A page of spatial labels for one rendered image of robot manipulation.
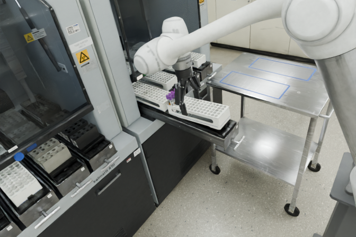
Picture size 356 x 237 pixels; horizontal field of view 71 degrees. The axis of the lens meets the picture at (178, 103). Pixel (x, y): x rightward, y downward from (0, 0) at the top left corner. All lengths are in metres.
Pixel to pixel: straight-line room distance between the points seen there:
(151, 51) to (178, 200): 1.26
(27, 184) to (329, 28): 1.06
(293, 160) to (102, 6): 1.40
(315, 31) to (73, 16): 0.82
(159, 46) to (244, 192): 1.33
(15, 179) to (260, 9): 1.06
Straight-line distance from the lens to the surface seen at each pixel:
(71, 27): 1.06
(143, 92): 1.38
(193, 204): 1.87
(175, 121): 1.23
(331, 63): 0.65
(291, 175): 1.70
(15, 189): 1.14
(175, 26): 1.00
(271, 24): 3.42
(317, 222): 1.89
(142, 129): 1.33
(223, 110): 1.12
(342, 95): 0.69
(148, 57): 0.88
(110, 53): 1.17
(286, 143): 1.88
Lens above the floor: 1.58
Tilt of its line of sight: 35 degrees down
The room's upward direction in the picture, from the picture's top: 9 degrees counter-clockwise
